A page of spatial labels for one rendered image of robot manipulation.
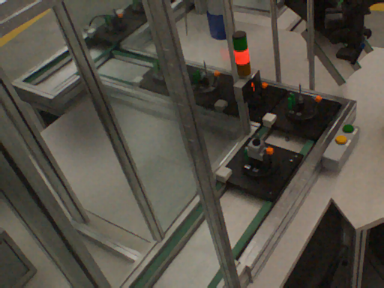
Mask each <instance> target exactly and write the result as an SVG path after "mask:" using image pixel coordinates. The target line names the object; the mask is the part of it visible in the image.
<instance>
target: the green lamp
mask: <svg viewBox="0 0 384 288"><path fill-rule="evenodd" d="M232 45H233V50H234V51H235V52H237V53H242V52H244V51H246V50H247V49H248V42H247V37H246V36H245V37H244V38H242V39H238V40H236V39H233V38H232Z"/></svg>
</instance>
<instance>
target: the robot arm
mask: <svg viewBox="0 0 384 288"><path fill-rule="evenodd" d="M382 3H384V0H343V2H342V3H341V4H340V6H341V8H333V9H331V8H326V9H325V15H324V24H325V29H339V28H342V27H344V25H345V17H346V28H344V29H340V30H336V31H334V32H333V33H332V34H331V35H330V38H329V39H330V41H329V42H330V43H331V44H339V43H343V44H344V45H346V48H342V47H341V48H340V49H339V50H338V51H337V53H336V59H342V60H346V61H350V63H351V65H354V64H355V63H356V61H357V59H358V57H359V56H360V54H361V53H362V51H363V50H364V48H365V46H366V44H363V42H364V41H365V37H364V36H367V39H368V40H369V39H370V37H371V36H372V31H371V30H370V29H368V28H366V26H365V15H371V9H370V7H372V6H374V5H377V4H382ZM348 5H349V7H348Z"/></svg>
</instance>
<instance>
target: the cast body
mask: <svg viewBox="0 0 384 288"><path fill-rule="evenodd" d="M264 149H267V148H265V146H264V141H262V140H259V139H254V138H253V139H252V140H251V141H250V142H249V144H248V145H247V147H245V148H244V150H246V151H247V156H248V157H249V158H253V159H257V160H259V161H264V159H265V158H266V156H267V155H268V154H266V153H263V150H264Z"/></svg>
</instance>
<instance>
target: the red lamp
mask: <svg viewBox="0 0 384 288"><path fill-rule="evenodd" d="M234 55H235V63H236V64H238V65H245V64H247V63H248V62H249V61H250V59H249V53H248V48H247V50H246V51H244V52H235V51H234Z"/></svg>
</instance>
